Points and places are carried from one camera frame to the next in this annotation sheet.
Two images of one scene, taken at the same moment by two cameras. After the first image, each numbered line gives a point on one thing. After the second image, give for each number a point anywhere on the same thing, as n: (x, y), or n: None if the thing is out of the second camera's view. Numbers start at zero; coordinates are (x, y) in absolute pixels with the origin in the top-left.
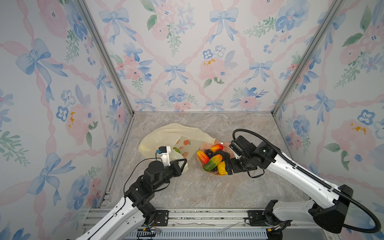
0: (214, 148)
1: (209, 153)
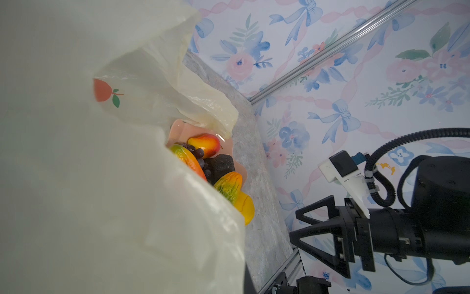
0: (210, 144)
1: (198, 154)
